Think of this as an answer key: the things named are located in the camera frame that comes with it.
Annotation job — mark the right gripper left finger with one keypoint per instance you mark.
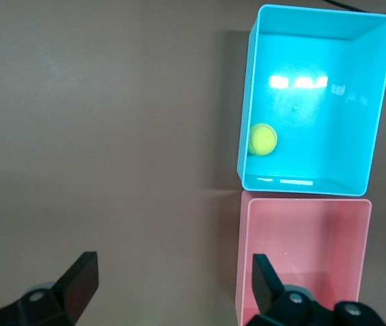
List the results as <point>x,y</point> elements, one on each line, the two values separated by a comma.
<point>77,285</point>

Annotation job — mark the brown table cover sheet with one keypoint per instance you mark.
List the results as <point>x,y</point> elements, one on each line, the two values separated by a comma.
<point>111,136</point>

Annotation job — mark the yellow tennis ball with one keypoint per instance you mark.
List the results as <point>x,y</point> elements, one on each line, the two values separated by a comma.
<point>262,139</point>

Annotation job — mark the blue plastic bin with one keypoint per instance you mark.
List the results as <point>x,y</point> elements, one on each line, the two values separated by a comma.
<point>315,136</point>

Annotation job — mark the pink plastic bin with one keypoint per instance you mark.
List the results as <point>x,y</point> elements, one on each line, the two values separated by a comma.
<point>315,237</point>

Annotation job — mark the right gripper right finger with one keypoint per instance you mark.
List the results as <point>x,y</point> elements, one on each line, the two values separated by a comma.
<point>267,285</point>

